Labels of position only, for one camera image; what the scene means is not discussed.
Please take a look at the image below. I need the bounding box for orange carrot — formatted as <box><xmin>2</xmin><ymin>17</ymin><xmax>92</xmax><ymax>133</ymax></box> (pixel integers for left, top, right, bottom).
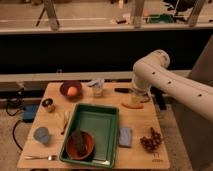
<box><xmin>121</xmin><ymin>103</ymin><xmax>144</xmax><ymax>109</ymax></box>

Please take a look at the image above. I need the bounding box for blue cup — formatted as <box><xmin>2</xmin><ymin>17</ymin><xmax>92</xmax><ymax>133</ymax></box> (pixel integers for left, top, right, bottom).
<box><xmin>33</xmin><ymin>127</ymin><xmax>50</xmax><ymax>144</ymax></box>

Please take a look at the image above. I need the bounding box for black handled tool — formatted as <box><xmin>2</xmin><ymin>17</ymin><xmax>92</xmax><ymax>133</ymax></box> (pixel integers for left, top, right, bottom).
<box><xmin>114</xmin><ymin>88</ymin><xmax>133</xmax><ymax>93</ymax></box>

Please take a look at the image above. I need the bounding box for bunch of dark grapes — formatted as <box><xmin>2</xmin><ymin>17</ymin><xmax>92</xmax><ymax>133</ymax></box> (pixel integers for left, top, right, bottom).
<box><xmin>140</xmin><ymin>127</ymin><xmax>163</xmax><ymax>153</ymax></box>

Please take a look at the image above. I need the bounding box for silver fork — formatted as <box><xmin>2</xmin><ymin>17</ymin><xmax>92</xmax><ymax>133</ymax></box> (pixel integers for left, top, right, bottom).
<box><xmin>24</xmin><ymin>155</ymin><xmax>57</xmax><ymax>161</ymax></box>

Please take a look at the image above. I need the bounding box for banana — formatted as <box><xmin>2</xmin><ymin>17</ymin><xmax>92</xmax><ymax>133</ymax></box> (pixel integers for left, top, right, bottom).
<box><xmin>55</xmin><ymin>111</ymin><xmax>69</xmax><ymax>135</ymax></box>

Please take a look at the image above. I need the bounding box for orange bowl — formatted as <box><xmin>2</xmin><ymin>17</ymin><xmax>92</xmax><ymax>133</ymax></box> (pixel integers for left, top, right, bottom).
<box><xmin>65</xmin><ymin>131</ymin><xmax>95</xmax><ymax>160</ymax></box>

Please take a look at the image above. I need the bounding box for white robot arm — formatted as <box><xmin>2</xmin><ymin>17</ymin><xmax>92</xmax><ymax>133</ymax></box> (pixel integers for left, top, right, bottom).
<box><xmin>132</xmin><ymin>49</ymin><xmax>213</xmax><ymax>122</ymax></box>

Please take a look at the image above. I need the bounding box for green plastic tray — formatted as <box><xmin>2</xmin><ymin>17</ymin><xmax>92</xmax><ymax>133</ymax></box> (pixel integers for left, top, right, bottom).
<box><xmin>60</xmin><ymin>103</ymin><xmax>119</xmax><ymax>168</ymax></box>

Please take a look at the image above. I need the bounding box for blue sponge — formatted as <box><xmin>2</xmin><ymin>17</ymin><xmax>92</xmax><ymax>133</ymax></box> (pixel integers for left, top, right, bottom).
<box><xmin>119</xmin><ymin>127</ymin><xmax>132</xmax><ymax>148</ymax></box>

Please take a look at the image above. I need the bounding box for blue box on floor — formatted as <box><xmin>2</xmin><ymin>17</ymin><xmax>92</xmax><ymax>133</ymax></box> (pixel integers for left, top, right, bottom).
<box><xmin>22</xmin><ymin>105</ymin><xmax>38</xmax><ymax>123</ymax></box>

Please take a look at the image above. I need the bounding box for small dark-topped jar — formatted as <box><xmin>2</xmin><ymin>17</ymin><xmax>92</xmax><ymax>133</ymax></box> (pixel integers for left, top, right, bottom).
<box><xmin>42</xmin><ymin>98</ymin><xmax>55</xmax><ymax>113</ymax></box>

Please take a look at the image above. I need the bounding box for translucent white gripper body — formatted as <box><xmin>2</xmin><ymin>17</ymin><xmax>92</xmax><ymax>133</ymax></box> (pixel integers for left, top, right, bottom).
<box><xmin>131</xmin><ymin>89</ymin><xmax>147</xmax><ymax>105</ymax></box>

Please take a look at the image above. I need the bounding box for small dark square object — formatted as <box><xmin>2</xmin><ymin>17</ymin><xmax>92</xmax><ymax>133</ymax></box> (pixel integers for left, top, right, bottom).
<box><xmin>143</xmin><ymin>94</ymin><xmax>150</xmax><ymax>103</ymax></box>

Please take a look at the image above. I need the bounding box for green object in background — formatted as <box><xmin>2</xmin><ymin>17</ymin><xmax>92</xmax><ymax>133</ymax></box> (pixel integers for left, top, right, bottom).
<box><xmin>147</xmin><ymin>14</ymin><xmax>174</xmax><ymax>24</ymax></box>

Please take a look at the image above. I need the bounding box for peach fruit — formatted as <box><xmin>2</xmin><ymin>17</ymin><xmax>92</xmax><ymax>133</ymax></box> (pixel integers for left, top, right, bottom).
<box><xmin>67</xmin><ymin>87</ymin><xmax>78</xmax><ymax>97</ymax></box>

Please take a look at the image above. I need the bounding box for purple bowl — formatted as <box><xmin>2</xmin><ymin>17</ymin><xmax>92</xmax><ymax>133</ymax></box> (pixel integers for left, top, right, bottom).
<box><xmin>60</xmin><ymin>80</ymin><xmax>82</xmax><ymax>99</ymax></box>

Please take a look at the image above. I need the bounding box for black cable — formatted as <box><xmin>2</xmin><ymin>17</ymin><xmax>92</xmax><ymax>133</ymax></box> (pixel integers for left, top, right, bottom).
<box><xmin>5</xmin><ymin>89</ymin><xmax>26</xmax><ymax>152</ymax></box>

